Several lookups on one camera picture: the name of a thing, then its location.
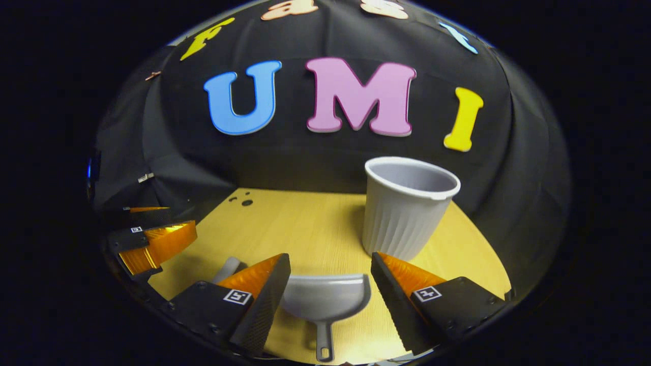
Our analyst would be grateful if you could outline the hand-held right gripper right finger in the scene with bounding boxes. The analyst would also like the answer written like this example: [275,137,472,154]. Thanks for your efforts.
[370,251,510,356]

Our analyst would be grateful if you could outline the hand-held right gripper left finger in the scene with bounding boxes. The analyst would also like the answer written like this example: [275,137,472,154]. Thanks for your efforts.
[163,253,292,357]

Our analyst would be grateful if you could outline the grey dustpan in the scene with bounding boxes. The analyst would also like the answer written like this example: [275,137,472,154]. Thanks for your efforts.
[281,273,372,363]

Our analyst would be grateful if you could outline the white ribbed garbage bin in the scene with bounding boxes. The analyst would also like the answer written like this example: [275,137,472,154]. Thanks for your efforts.
[362,156,462,262]

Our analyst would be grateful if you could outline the wooden desktop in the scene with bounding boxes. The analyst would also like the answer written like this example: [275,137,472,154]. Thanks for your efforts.
[147,188,512,365]

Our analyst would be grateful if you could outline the black backdrop cloth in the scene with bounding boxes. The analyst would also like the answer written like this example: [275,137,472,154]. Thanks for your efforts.
[92,0,574,306]

